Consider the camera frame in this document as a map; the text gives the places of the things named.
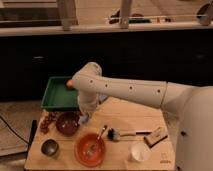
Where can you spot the brown grape bunch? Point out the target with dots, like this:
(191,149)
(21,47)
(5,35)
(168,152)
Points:
(44,126)

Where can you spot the white cup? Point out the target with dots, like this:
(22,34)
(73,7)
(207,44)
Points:
(139,152)

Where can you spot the green plastic tray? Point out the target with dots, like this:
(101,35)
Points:
(57,97)

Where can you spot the blue sponge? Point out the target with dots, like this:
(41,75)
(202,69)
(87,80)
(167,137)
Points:
(102,98)

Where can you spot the orange bowl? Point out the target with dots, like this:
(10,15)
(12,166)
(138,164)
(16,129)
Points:
(81,147)

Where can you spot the small metal cup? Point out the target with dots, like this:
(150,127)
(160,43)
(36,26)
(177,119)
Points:
(50,147)

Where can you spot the wooden block with black strip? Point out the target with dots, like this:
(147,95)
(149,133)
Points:
(155,137)

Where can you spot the black dish brush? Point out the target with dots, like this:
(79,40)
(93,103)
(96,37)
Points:
(115,135)

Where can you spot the grey-blue towel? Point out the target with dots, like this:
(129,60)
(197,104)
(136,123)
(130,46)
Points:
(84,119)

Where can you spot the orange fruit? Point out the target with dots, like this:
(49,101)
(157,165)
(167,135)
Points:
(69,84)

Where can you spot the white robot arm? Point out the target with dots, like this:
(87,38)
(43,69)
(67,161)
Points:
(193,104)

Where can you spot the purple bowl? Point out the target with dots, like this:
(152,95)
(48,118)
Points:
(67,123)

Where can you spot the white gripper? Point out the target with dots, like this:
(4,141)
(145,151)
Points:
(88,109)

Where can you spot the metal spoon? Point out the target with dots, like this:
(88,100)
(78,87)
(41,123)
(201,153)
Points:
(100,133)

